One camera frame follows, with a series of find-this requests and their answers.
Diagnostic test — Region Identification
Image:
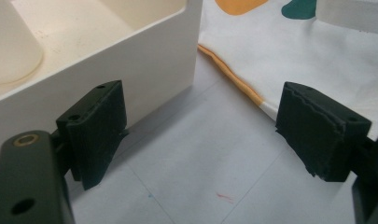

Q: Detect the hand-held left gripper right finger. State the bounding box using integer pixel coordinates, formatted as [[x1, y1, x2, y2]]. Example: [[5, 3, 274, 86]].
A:
[[274, 81, 372, 183]]

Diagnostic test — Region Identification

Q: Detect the white patterned tote bag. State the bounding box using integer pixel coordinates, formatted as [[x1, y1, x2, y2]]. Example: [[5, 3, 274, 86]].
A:
[[197, 0, 378, 141]]

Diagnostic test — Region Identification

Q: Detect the white box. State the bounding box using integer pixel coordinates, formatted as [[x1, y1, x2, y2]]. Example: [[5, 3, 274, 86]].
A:
[[0, 0, 204, 166]]

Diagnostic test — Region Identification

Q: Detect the white cup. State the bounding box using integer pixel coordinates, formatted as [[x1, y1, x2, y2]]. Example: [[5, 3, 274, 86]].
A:
[[0, 0, 45, 86]]

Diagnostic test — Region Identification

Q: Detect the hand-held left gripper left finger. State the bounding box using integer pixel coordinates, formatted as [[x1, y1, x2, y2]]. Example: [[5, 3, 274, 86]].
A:
[[55, 79, 129, 191]]

